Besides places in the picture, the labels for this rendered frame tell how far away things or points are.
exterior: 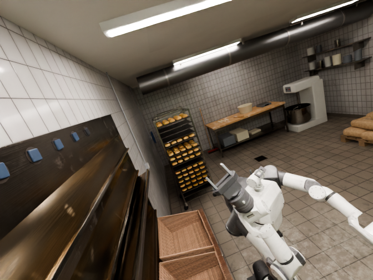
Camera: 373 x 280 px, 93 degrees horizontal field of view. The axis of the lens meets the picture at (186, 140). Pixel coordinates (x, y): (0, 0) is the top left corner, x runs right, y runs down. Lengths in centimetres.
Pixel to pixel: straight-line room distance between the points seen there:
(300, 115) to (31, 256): 564
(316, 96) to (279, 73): 138
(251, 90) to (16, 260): 597
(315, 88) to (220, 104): 254
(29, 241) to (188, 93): 506
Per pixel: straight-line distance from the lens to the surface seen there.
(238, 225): 105
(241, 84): 598
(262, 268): 213
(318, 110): 613
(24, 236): 74
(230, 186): 75
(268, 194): 117
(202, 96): 552
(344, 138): 496
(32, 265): 72
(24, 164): 78
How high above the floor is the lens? 208
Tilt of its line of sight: 15 degrees down
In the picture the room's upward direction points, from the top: 19 degrees counter-clockwise
